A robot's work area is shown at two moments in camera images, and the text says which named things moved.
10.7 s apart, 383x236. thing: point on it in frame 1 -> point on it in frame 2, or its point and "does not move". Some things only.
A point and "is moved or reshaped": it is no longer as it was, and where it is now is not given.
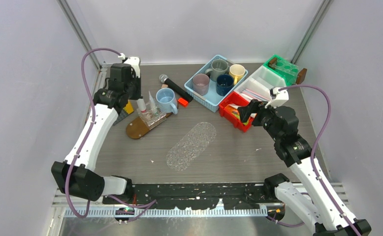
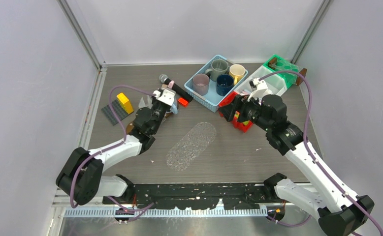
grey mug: x=218 y=67 does not move
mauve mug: x=201 y=84 does not move
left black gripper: x=138 y=81 -> x=153 y=101
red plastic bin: x=237 y=100 does not move
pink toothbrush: x=258 y=95 is moved or reshaped
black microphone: x=178 y=90 does not move
